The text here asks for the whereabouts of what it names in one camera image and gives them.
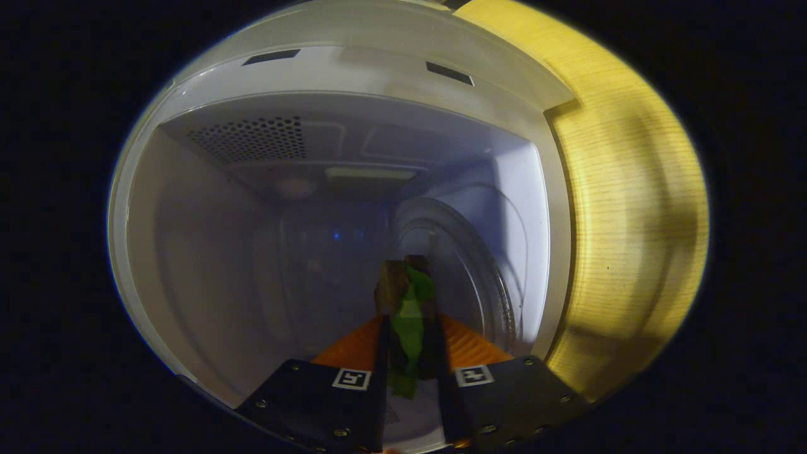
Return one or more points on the sandwich with green lettuce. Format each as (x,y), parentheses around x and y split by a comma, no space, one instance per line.
(410,315)

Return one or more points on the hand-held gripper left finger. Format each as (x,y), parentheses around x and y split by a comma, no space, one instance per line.
(382,353)

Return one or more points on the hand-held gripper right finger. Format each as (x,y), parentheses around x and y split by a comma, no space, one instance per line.
(441,391)

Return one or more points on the white microwave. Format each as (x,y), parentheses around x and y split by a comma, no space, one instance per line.
(220,252)

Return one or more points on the glass microwave turntable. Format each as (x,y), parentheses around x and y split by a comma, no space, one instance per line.
(479,277)

